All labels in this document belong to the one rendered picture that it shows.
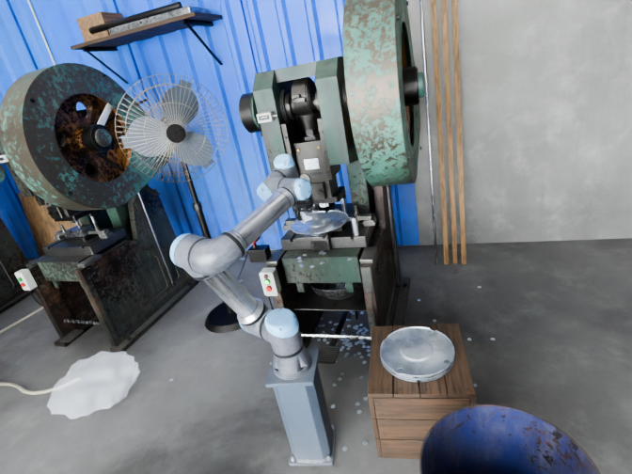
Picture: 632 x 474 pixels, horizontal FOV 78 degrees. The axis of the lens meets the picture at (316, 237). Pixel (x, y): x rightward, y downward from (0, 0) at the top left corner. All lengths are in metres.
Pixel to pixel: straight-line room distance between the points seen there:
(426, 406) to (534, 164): 2.04
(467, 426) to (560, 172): 2.18
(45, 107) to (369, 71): 1.71
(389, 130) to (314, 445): 1.26
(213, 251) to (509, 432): 1.04
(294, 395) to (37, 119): 1.84
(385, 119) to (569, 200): 2.08
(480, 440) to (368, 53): 1.30
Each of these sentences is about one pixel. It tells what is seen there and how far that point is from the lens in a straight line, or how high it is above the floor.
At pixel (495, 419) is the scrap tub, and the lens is 1.40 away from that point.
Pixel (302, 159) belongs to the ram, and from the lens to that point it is 1.89.
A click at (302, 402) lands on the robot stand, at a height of 0.34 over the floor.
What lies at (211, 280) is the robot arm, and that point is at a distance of 1.36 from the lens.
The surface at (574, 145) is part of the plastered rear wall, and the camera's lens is 3.16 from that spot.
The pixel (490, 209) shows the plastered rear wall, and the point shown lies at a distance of 3.21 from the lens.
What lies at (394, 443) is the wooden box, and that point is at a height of 0.09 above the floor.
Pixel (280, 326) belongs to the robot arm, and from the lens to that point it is 1.42.
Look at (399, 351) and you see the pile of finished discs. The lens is 1.68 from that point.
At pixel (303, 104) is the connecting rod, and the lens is 1.84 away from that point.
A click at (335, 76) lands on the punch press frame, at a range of 1.74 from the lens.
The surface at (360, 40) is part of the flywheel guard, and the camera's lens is 1.48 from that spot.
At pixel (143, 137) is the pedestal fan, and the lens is 2.35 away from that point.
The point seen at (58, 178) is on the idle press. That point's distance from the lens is 2.47.
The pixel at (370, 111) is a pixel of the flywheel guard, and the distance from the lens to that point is 1.44.
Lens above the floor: 1.47
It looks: 23 degrees down
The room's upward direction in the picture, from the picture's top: 11 degrees counter-clockwise
